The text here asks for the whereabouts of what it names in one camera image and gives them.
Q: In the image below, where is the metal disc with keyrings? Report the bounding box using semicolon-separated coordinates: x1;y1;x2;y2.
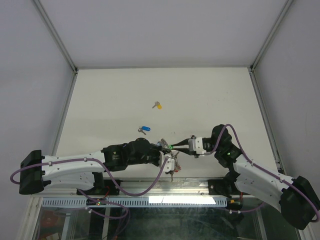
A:
158;138;181;182

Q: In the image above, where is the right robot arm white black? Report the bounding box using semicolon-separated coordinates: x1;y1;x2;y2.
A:
172;124;320;230

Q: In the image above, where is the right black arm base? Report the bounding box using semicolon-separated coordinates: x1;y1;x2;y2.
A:
207;174;250;198

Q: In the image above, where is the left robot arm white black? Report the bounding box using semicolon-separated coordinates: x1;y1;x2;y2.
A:
18;137;170;195

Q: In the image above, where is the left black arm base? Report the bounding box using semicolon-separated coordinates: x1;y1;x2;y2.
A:
83;172;120;197

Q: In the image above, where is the key with yellow tag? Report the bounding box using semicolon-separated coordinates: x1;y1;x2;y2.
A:
152;101;162;110

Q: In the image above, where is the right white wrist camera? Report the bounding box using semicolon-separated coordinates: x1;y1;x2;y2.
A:
188;137;207;155

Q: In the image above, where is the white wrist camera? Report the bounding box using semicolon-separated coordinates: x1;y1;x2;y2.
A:
188;137;207;155
159;153;176;173

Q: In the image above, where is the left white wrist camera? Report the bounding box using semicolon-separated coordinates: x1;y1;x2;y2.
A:
159;153;176;173

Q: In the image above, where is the aluminium rail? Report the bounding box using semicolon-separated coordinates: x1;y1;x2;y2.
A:
31;176;288;198

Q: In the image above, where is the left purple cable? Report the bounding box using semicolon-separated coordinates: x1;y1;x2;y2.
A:
9;157;168;197

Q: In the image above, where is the purple cable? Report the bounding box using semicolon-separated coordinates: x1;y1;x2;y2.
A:
9;157;168;197
204;123;320;222

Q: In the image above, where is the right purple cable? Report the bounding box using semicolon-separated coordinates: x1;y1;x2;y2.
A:
204;123;320;222

